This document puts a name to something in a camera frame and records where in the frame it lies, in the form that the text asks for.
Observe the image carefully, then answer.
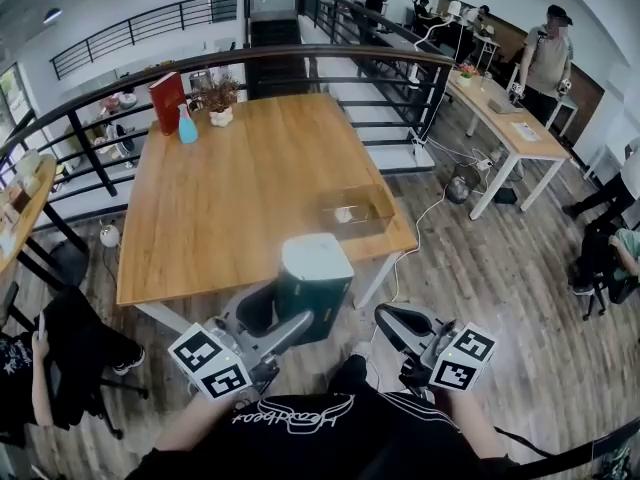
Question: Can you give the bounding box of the person's black printed shirt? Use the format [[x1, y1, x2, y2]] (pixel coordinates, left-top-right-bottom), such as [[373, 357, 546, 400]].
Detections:
[[124, 355, 524, 480]]

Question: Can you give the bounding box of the white power cable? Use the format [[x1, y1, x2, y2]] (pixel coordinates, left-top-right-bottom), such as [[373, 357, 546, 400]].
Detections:
[[367, 132, 494, 399]]

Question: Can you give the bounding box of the person's shoe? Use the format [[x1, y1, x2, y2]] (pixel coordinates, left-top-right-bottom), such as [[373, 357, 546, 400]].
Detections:
[[348, 340, 374, 365]]

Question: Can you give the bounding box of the person's left forearm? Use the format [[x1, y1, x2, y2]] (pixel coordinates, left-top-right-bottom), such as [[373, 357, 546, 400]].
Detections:
[[152, 391, 244, 455]]

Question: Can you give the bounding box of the red book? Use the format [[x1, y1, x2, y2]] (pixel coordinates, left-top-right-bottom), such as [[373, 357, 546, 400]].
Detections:
[[147, 72, 188, 137]]

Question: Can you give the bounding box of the light blue spray bottle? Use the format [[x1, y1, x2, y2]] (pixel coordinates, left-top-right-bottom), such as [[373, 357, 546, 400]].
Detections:
[[176, 102, 200, 145]]

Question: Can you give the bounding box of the long wooden desk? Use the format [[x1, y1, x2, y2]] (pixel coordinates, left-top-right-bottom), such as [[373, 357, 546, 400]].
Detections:
[[446, 69, 573, 222]]

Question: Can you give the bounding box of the clear acrylic tissue holder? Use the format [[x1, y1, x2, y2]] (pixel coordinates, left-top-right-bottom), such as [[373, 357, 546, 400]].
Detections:
[[316, 183, 397, 242]]

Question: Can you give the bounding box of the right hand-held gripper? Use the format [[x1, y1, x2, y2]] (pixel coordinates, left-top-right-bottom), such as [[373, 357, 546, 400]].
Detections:
[[374, 302, 497, 402]]

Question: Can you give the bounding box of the small flowering pot plant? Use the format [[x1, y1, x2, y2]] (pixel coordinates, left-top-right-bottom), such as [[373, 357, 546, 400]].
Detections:
[[456, 61, 480, 88]]

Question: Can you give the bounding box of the person's right forearm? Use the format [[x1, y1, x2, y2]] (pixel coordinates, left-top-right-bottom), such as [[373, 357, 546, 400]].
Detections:
[[435, 386, 507, 463]]

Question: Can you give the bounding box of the black metal railing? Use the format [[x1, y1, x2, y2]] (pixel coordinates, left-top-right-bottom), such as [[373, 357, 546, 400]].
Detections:
[[0, 0, 456, 204]]

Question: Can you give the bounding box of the black wire waste basket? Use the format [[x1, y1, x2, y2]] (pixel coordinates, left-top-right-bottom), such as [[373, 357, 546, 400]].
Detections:
[[443, 161, 484, 206]]

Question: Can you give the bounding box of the dried plant in white pot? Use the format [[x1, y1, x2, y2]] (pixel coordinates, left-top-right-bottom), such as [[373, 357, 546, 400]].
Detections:
[[196, 71, 245, 129]]

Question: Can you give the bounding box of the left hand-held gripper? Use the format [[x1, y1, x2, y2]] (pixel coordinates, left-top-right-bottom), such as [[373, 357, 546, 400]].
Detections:
[[167, 281, 315, 403]]

